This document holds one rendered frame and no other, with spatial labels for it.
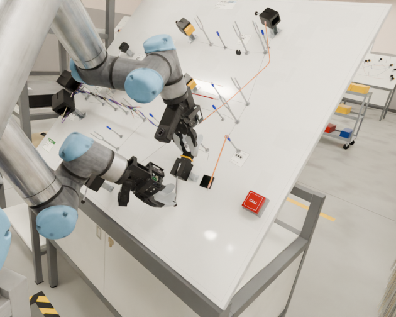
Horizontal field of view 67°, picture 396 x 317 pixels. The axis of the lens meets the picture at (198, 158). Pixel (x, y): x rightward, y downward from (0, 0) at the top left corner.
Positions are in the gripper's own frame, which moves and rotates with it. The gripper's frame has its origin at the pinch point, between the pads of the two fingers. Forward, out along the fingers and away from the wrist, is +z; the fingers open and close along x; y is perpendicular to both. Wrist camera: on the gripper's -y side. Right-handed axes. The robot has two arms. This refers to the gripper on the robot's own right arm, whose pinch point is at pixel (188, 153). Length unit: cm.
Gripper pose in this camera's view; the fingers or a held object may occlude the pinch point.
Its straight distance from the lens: 93.7
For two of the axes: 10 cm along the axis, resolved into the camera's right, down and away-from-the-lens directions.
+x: -8.1, -2.0, 5.5
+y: 5.4, -6.3, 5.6
